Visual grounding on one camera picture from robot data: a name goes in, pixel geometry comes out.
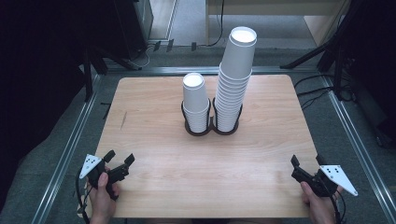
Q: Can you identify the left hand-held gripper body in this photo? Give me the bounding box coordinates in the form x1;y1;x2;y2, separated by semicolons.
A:
78;153;130;201

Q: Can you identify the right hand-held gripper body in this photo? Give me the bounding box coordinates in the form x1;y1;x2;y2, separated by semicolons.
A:
291;164;359;198

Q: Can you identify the black double cup holder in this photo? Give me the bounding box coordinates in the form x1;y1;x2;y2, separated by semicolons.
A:
180;96;244;137

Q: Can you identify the tall stack of white cups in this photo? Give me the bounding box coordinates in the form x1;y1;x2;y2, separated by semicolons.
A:
214;26;258;133

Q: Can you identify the person's right hand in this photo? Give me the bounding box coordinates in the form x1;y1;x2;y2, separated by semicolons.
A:
300;181;344;224

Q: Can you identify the person's left hand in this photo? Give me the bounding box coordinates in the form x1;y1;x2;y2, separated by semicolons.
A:
88;169;121;224

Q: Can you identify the black metal stand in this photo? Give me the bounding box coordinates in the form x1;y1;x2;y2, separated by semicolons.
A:
81;46;143;103

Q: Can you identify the short stack of white cups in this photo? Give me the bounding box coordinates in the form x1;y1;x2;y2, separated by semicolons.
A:
182;72;211;133

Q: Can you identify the black tripod stand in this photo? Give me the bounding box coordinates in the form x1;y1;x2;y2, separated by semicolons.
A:
279;0;357;101

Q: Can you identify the black cabinet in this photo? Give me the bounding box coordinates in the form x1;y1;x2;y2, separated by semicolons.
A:
113;0;154;60

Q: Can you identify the aluminium floor rail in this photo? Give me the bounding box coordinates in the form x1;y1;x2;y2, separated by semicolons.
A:
31;73;104;224
320;74;396;224

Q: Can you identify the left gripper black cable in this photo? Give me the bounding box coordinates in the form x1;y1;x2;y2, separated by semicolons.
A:
75;176;92;224

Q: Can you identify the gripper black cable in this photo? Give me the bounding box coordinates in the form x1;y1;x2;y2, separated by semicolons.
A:
329;189;347;224
75;176;92;224

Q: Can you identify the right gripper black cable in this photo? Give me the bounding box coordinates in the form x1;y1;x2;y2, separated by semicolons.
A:
329;189;347;224

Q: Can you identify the black floor cable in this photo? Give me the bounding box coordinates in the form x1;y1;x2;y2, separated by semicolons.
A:
297;86;332;97
300;91;329;110
293;74;334;90

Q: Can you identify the white floor cable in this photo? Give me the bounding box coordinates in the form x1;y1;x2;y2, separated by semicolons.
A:
135;43;157;68

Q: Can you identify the thin black hanging cable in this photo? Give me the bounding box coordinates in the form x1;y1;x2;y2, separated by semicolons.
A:
205;0;226;48

